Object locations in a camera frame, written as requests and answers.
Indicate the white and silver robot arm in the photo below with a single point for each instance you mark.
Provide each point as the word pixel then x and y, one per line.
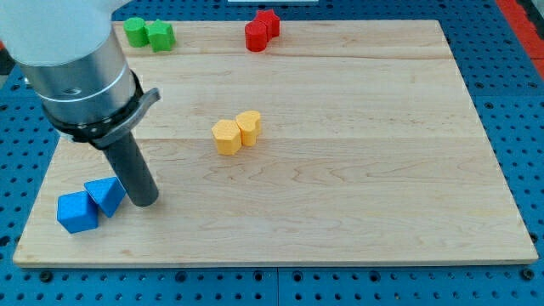
pixel 70 54

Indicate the blue triangle block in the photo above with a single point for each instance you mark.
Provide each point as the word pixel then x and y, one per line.
pixel 107 193

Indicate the yellow heart block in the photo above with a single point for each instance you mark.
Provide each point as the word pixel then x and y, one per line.
pixel 249 122

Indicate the yellow hexagon block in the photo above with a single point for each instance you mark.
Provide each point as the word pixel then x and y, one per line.
pixel 227 137

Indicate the light wooden board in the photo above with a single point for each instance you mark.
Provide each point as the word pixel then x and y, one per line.
pixel 371 154

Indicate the red cylinder block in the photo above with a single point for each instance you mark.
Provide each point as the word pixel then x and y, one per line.
pixel 256 35

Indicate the red star block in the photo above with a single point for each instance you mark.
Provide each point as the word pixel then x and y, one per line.
pixel 271 20

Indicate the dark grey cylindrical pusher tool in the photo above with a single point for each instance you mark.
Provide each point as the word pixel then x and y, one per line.
pixel 128 164

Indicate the green star block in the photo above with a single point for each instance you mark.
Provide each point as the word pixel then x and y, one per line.
pixel 160 35

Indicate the green cylinder block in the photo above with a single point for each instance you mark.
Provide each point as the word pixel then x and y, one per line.
pixel 135 32

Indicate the blue cube block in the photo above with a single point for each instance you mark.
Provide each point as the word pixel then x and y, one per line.
pixel 77 212

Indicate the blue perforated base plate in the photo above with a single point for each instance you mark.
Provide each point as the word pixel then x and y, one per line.
pixel 487 40

